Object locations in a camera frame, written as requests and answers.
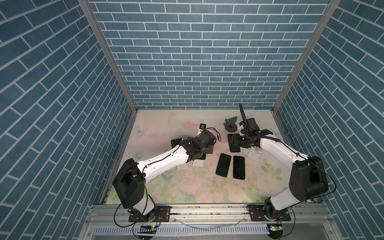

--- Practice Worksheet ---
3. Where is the white phone stand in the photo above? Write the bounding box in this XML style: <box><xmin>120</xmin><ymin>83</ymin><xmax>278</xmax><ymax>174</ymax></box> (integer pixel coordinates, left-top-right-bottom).
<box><xmin>193</xmin><ymin>160</ymin><xmax>204</xmax><ymax>168</ymax></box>
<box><xmin>177</xmin><ymin>163</ymin><xmax>188</xmax><ymax>171</ymax></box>
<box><xmin>248</xmin><ymin>147</ymin><xmax>263</xmax><ymax>162</ymax></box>

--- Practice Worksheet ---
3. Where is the purple case phone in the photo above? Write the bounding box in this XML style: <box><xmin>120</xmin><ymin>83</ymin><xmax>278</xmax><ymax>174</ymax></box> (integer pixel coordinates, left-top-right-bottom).
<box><xmin>227</xmin><ymin>134</ymin><xmax>241</xmax><ymax>153</ymax></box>

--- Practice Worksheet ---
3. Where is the round black phone stand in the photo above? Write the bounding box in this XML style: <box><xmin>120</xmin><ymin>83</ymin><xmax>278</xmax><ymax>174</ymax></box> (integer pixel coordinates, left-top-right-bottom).
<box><xmin>224</xmin><ymin>117</ymin><xmax>238</xmax><ymax>133</ymax></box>

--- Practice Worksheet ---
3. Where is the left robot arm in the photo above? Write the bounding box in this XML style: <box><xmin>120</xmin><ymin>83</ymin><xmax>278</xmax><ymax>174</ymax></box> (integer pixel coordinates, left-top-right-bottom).
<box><xmin>113</xmin><ymin>130</ymin><xmax>217</xmax><ymax>216</ymax></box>

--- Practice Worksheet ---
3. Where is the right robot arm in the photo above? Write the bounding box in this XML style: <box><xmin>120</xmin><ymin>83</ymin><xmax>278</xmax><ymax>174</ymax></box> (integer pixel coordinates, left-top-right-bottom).
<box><xmin>230</xmin><ymin>115</ymin><xmax>329</xmax><ymax>221</ymax></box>

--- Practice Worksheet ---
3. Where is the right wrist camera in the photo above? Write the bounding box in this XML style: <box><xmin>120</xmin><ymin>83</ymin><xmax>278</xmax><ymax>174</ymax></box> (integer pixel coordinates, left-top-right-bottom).
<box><xmin>239</xmin><ymin>103</ymin><xmax>255</xmax><ymax>130</ymax></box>

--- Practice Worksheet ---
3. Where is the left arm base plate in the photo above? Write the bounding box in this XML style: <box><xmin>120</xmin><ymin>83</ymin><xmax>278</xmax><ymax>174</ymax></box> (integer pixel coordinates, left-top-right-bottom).
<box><xmin>129</xmin><ymin>206</ymin><xmax>171</xmax><ymax>223</ymax></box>

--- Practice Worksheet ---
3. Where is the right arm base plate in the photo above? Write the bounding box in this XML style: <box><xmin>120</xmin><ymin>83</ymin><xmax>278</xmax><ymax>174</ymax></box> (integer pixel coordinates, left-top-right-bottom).
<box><xmin>246</xmin><ymin>204</ymin><xmax>291</xmax><ymax>222</ymax></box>

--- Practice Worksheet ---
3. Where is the aluminium mounting rail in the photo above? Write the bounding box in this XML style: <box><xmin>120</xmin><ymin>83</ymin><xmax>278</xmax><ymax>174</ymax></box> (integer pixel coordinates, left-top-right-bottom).
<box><xmin>80</xmin><ymin>203</ymin><xmax>342</xmax><ymax>240</ymax></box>

